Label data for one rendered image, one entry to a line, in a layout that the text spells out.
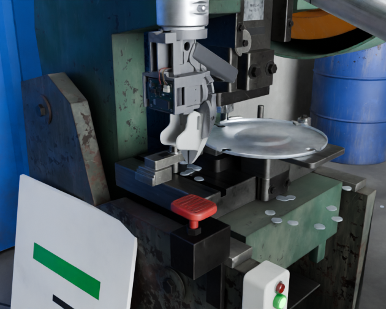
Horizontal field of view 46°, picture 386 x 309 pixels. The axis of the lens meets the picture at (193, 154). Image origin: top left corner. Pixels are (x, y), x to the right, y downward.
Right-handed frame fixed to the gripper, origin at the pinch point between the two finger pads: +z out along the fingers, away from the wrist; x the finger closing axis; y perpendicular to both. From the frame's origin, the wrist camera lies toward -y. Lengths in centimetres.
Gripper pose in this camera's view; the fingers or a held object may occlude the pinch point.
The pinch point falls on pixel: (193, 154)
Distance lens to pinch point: 74.8
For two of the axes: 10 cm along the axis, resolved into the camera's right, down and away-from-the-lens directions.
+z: 0.0, 9.4, 3.4
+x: 7.1, 2.4, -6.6
